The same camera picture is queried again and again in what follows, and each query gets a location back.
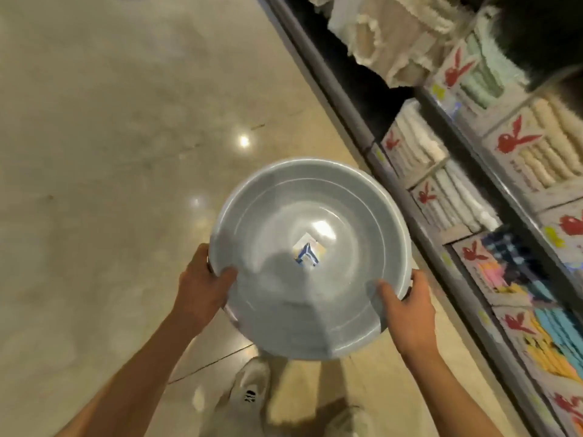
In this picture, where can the person's left hand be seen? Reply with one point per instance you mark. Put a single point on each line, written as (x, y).
(200, 295)

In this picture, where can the person's right hand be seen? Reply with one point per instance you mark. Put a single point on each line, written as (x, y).
(414, 323)

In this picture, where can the grey plastic basin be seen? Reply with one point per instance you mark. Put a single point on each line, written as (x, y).
(282, 323)

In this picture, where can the person's right forearm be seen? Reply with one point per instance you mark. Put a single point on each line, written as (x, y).
(446, 400)

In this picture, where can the person's left forearm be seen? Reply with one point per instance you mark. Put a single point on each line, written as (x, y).
(132, 386)

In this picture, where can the white sneaker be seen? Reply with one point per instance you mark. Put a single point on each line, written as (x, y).
(250, 386)
(350, 423)

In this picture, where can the row of boxed towels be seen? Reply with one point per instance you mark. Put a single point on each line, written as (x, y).
(537, 150)

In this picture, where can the dark metal towel rack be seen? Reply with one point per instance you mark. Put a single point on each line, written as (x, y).
(369, 100)

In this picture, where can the beige fluffy rug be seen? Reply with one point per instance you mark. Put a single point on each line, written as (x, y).
(401, 36)

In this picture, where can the dark fluffy rug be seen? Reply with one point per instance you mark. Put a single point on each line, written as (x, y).
(537, 36)

